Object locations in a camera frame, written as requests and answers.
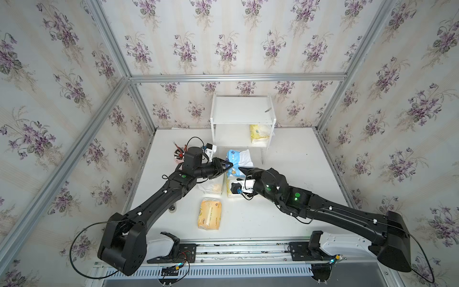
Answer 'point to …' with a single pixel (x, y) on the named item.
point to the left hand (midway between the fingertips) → (233, 167)
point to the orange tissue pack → (210, 214)
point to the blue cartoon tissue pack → (239, 159)
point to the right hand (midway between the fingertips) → (243, 169)
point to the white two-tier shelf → (232, 115)
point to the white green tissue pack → (212, 186)
